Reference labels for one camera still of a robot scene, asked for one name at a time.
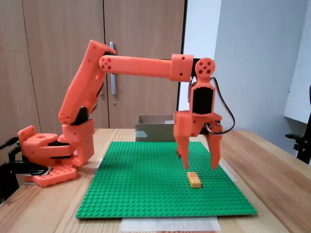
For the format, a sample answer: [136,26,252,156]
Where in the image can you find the black table clamp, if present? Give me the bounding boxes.
[0,161,51,204]

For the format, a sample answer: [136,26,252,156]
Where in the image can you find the black metal stand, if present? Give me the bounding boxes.
[285,84,311,165]

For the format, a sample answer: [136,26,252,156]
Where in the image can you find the green lego baseplate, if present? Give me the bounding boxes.
[75,140,258,219]

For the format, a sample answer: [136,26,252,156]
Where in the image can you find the brown cardboard box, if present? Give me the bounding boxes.
[135,114,177,143]

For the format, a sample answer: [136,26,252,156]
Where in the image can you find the yellow lego block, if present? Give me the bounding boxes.
[187,171,203,189]

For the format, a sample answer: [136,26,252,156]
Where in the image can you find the silver cupboard door handle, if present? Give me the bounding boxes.
[109,42,116,95]

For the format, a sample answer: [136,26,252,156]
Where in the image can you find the black power cable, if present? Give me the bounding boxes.
[8,145,24,162]
[0,137,20,150]

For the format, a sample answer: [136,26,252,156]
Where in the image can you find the servo cable on arm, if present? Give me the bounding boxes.
[188,76,236,135]

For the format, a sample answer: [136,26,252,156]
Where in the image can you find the long masking tape strip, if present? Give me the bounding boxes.
[121,216,222,233]

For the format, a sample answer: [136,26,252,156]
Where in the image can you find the wooden cupboard door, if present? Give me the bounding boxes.
[23,0,105,129]
[104,0,187,129]

